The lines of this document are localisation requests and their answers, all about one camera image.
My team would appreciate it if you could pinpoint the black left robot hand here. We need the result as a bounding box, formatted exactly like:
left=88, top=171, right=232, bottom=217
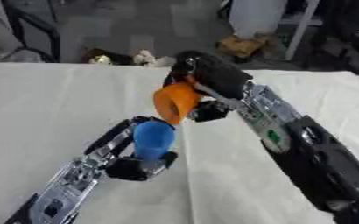
left=82, top=115, right=180, bottom=182

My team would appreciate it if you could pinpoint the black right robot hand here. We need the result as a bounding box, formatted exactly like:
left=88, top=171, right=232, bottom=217
left=162, top=50, right=255, bottom=123

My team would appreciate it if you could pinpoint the blue cup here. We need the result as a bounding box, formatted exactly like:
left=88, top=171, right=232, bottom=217
left=131, top=120, right=177, bottom=162

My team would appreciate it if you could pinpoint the orange cup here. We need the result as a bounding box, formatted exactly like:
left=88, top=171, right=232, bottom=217
left=151, top=81, right=204, bottom=126

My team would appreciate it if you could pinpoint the tan crumpled bag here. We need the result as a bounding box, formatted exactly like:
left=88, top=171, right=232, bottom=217
left=216, top=34, right=271, bottom=60

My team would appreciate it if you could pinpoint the white soft toy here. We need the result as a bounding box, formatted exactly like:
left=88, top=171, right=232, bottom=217
left=131, top=49, right=179, bottom=68

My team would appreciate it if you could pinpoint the white metal post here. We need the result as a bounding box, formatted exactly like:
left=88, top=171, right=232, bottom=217
left=282, top=0, right=324, bottom=61

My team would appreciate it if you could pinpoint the black metal chair frame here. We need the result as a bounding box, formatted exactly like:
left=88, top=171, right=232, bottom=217
left=0, top=0, right=63, bottom=63

